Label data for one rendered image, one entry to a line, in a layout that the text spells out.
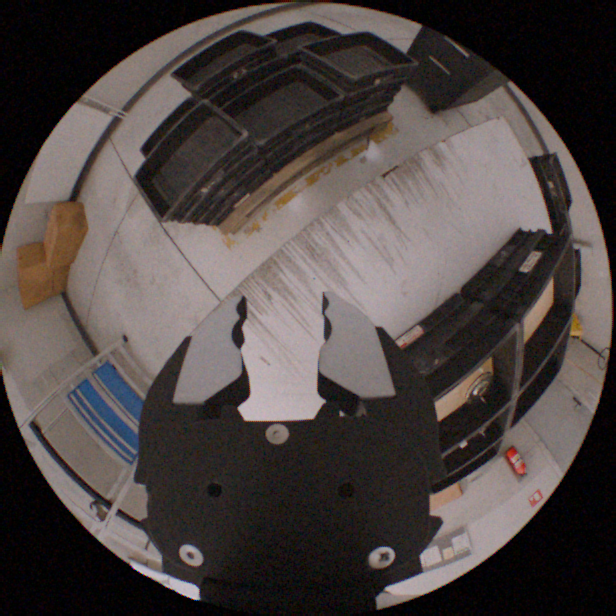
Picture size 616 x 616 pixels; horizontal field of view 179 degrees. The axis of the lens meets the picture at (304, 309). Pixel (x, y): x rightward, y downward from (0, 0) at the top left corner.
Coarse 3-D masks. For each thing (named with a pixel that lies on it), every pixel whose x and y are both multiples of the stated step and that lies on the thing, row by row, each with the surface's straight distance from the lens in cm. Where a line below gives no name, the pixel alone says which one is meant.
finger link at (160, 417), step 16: (176, 352) 9; (176, 368) 9; (160, 384) 8; (176, 384) 8; (144, 400) 8; (160, 400) 8; (144, 416) 8; (160, 416) 8; (176, 416) 7; (192, 416) 7; (208, 416) 8; (144, 432) 8; (160, 432) 7; (144, 448) 7; (144, 464) 7; (144, 480) 7
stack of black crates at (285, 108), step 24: (288, 72) 104; (240, 96) 96; (264, 96) 105; (288, 96) 103; (312, 96) 102; (336, 96) 93; (240, 120) 100; (264, 120) 96; (288, 120) 93; (312, 120) 88; (264, 144) 77; (288, 144) 89; (312, 144) 107
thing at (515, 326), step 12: (504, 324) 44; (516, 324) 44; (492, 336) 42; (504, 336) 42; (516, 336) 46; (480, 348) 41; (492, 348) 40; (516, 348) 49; (468, 360) 40; (480, 360) 39; (516, 360) 52; (456, 372) 39; (468, 372) 38; (516, 372) 56; (444, 384) 38; (456, 384) 38; (516, 384) 62; (432, 396) 37; (456, 444) 62
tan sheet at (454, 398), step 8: (488, 360) 61; (488, 368) 64; (456, 392) 59; (440, 400) 57; (448, 400) 60; (456, 400) 62; (464, 400) 66; (440, 408) 60; (448, 408) 63; (456, 408) 66; (440, 416) 64
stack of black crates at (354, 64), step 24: (312, 48) 104; (336, 48) 114; (360, 48) 124; (384, 48) 119; (312, 72) 100; (336, 72) 87; (360, 72) 104; (384, 72) 94; (408, 72) 113; (360, 96) 100; (384, 96) 115; (336, 120) 108; (360, 120) 122
